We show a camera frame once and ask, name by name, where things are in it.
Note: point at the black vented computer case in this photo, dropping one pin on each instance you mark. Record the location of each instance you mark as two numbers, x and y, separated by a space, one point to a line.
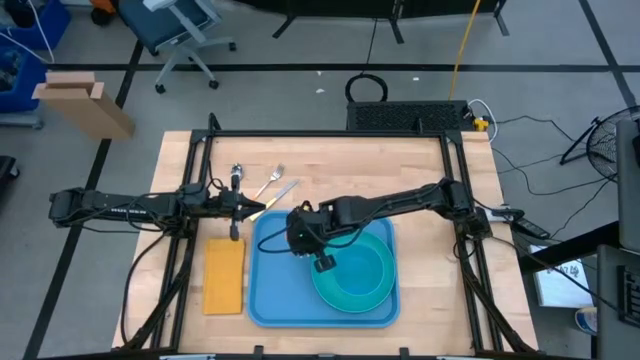
405 116

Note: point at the blue plastic bin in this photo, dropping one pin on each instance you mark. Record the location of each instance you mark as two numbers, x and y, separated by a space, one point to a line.
55 20
30 80

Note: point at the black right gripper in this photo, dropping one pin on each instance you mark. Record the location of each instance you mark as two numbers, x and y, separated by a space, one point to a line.
325 262

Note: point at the white blue paper cup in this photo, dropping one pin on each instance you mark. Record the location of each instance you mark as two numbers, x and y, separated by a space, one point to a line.
585 320

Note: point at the black aluminium table frame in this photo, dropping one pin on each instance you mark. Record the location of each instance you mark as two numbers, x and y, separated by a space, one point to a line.
325 133

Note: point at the black partition panel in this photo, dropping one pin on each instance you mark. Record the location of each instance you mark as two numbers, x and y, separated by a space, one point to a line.
350 7

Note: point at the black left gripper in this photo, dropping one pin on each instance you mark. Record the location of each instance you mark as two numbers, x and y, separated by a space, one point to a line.
235 230

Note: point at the white flat box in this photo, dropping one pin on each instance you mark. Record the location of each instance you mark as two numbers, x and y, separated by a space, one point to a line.
560 287

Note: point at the long open cardboard box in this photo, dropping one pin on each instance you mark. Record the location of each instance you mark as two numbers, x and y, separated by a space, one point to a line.
85 110

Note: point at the blue plastic tray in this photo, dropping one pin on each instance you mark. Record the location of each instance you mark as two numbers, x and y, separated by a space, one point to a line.
280 280

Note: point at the yellow cloth napkin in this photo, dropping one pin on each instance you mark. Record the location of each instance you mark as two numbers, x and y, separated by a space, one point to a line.
224 275

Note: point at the blue ribbed bowl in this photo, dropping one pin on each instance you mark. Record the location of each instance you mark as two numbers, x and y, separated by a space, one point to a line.
360 272

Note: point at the grey blue office chair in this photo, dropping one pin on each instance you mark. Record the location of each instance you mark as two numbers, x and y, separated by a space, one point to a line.
165 20

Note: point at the orange black tool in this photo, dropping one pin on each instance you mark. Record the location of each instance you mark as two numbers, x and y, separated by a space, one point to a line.
102 12

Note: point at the silver spoon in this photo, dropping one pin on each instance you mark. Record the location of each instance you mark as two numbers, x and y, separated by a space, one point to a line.
237 170

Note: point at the grey monitor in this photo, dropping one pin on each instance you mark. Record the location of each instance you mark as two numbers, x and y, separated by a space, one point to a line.
629 200

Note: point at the yellow power plug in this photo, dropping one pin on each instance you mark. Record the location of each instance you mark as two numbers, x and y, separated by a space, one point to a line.
481 124

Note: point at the white power strip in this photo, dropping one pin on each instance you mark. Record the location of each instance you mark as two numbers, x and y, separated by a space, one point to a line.
497 212

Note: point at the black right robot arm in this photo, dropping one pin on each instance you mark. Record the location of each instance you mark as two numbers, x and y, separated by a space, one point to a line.
400 197

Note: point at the black power adapter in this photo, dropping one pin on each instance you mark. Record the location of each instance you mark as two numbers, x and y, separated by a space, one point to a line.
532 229

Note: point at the black floor fan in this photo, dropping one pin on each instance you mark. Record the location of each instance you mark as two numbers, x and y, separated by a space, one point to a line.
602 145

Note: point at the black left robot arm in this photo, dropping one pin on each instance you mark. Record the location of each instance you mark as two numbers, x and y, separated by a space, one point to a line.
125 207

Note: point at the green plastic plate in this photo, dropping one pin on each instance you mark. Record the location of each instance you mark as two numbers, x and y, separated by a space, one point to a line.
325 295

